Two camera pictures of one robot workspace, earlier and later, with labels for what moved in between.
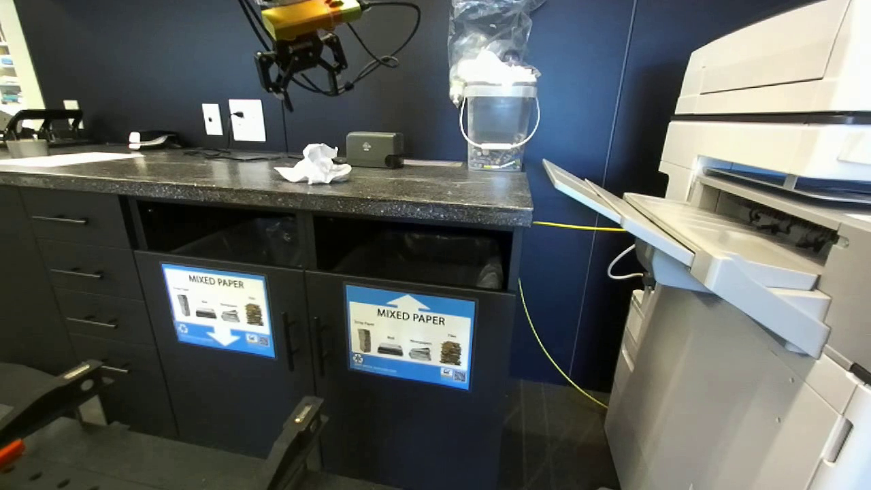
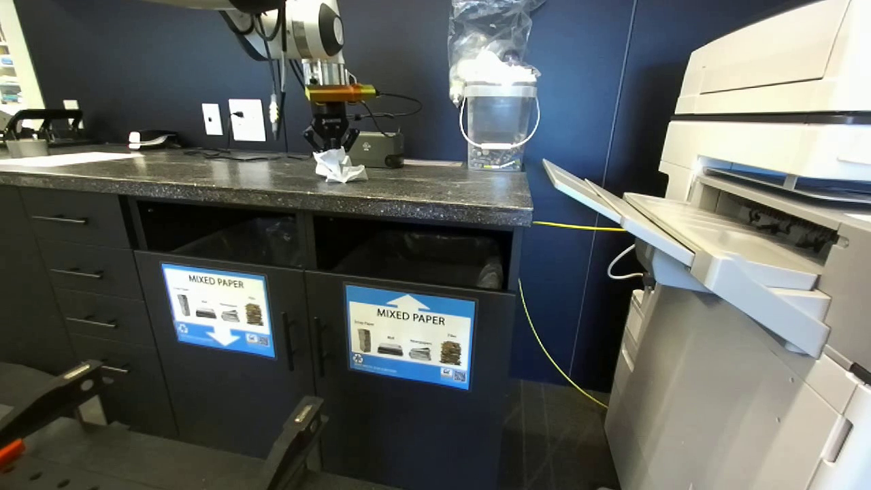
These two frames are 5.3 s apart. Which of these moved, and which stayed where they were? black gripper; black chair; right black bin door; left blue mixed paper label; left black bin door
Moved: black gripper
Stayed: left blue mixed paper label; black chair; right black bin door; left black bin door
